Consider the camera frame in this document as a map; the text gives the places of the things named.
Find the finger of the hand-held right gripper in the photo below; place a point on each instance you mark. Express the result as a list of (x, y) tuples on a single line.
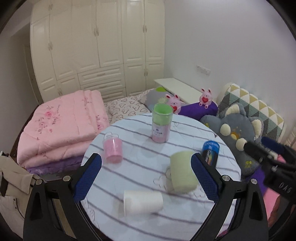
[(259, 150), (275, 144)]

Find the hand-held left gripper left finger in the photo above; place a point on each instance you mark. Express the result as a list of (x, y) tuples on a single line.
[(87, 177)]

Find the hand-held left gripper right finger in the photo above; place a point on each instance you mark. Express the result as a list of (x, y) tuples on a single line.
[(205, 178)]

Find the green cup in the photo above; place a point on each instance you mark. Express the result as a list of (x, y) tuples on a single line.
[(182, 171)]

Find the pink cup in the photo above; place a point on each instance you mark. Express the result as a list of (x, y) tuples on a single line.
[(112, 149)]

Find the white cup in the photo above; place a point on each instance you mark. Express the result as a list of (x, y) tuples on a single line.
[(142, 202)]

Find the blue can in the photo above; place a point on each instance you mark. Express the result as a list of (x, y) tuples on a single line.
[(210, 153)]

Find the purple folded blanket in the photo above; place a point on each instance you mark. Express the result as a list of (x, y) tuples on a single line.
[(55, 168)]

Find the grey bear cushion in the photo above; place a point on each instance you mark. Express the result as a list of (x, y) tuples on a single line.
[(233, 125)]

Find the triangle pattern cushion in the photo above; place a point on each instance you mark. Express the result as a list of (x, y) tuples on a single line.
[(254, 104)]

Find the pink folded quilt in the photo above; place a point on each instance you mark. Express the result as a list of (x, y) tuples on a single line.
[(62, 125)]

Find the clear canister with green lid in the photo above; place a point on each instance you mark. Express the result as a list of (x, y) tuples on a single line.
[(161, 126)]

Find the purple bolster pillow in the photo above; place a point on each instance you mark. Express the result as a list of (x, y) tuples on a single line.
[(196, 110)]

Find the beige jacket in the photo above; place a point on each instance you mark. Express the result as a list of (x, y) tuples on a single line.
[(16, 185)]

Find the pink bunny plush toy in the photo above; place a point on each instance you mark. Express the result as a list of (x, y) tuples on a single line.
[(174, 103), (205, 98)]

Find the heart print bed sheet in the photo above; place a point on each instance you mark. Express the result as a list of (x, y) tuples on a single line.
[(126, 105)]

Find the white shelf board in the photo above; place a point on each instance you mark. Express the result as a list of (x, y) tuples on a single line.
[(178, 87)]

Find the grey and green pillow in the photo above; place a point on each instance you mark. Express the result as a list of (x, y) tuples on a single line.
[(152, 97)]

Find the white wardrobe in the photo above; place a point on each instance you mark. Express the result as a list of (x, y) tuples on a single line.
[(97, 41)]

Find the white wall socket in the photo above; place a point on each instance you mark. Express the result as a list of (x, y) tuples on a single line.
[(203, 70)]

